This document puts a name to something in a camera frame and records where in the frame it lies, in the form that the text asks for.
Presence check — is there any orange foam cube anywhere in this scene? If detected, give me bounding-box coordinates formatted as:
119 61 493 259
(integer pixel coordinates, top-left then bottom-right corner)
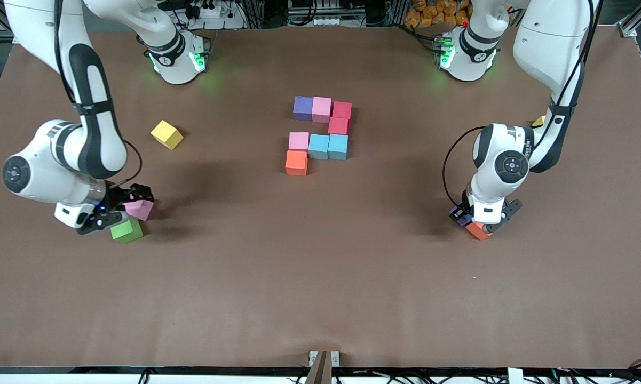
465 221 493 241
285 150 310 177

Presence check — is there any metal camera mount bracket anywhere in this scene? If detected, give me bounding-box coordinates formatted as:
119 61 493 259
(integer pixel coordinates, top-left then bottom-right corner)
305 350 341 384

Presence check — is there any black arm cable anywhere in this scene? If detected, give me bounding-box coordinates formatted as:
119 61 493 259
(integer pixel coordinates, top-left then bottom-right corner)
107 139 143 188
442 126 486 207

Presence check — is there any blue foam cube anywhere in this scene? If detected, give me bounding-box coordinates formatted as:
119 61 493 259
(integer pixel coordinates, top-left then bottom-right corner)
308 134 330 161
328 134 349 161

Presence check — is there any large white power strip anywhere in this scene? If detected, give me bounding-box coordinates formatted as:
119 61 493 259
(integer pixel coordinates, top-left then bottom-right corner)
184 0 246 30

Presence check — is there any black cable bundle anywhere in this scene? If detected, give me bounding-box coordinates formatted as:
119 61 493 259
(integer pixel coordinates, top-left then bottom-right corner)
550 358 641 384

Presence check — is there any green foam cube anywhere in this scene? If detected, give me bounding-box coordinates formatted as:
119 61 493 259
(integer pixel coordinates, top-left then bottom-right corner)
110 218 144 244

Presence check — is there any purple foam cube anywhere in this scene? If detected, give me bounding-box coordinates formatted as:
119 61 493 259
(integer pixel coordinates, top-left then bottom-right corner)
293 96 314 122
449 205 473 227

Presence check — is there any aluminium frame post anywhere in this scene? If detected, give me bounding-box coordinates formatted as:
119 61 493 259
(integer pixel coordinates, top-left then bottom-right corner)
387 0 409 26
244 0 265 28

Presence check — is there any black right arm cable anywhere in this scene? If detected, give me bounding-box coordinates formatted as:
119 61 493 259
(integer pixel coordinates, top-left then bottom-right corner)
107 139 143 188

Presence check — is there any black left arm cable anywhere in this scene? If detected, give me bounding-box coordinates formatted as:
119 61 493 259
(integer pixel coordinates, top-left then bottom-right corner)
442 126 486 207

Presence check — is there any bag of orange items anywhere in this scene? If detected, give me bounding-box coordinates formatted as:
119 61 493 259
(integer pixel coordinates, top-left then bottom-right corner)
405 0 471 28

